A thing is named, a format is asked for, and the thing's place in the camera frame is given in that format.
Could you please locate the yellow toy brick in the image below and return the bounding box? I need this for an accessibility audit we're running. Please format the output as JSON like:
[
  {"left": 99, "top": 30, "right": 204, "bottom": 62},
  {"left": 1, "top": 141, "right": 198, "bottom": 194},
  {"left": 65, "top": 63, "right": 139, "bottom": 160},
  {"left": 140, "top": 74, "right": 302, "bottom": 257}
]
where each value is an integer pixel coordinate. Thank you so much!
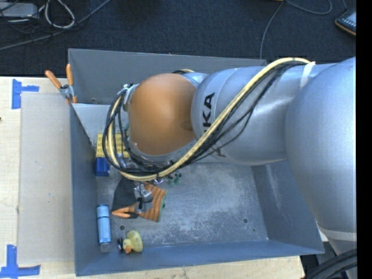
[{"left": 96, "top": 133, "right": 131, "bottom": 159}]

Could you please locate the orange checked green-edged sponge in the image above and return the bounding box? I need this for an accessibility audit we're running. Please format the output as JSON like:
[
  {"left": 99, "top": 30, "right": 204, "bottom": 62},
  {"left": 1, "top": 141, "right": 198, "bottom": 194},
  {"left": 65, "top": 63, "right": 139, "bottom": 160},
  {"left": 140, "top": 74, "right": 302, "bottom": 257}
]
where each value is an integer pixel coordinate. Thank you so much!
[{"left": 134, "top": 182, "right": 168, "bottom": 223}]

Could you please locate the blue toy brick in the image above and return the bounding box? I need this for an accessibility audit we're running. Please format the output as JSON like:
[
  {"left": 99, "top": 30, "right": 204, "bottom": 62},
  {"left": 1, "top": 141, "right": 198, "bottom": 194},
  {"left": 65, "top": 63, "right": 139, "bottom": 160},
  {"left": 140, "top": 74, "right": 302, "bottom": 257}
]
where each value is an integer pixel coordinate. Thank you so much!
[{"left": 93, "top": 156, "right": 111, "bottom": 177}]

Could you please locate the grey metal bin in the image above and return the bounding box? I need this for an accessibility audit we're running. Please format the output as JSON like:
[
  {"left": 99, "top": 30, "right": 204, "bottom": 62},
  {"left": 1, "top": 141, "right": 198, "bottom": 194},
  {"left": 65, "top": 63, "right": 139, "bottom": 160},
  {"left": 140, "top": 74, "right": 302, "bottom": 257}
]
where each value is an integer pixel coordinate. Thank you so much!
[{"left": 67, "top": 48, "right": 326, "bottom": 277}]

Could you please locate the pale flat board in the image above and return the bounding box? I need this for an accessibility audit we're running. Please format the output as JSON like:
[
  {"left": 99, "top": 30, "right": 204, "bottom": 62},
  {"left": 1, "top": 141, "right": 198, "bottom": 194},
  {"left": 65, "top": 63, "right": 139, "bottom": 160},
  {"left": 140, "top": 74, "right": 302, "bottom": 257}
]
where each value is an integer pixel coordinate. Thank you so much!
[{"left": 16, "top": 91, "right": 77, "bottom": 266}]

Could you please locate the black and orange toy animal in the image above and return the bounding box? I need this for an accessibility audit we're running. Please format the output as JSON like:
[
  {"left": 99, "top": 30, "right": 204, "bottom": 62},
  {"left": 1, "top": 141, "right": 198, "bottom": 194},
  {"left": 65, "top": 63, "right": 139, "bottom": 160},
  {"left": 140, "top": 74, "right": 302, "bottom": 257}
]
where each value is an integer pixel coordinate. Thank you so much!
[{"left": 111, "top": 178, "right": 140, "bottom": 219}]

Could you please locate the yellow rubber duck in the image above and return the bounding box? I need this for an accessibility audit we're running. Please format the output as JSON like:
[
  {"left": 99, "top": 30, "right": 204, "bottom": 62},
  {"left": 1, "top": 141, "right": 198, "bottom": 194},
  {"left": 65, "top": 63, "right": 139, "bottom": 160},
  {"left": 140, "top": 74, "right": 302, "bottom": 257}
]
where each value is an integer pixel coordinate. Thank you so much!
[{"left": 121, "top": 229, "right": 144, "bottom": 255}]

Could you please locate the silver blue cylinder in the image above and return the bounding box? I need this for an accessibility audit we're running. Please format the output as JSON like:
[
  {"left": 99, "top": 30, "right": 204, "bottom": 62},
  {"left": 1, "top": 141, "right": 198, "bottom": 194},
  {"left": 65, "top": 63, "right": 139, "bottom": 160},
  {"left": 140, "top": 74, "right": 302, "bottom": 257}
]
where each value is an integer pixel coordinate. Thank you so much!
[{"left": 96, "top": 204, "right": 112, "bottom": 245}]

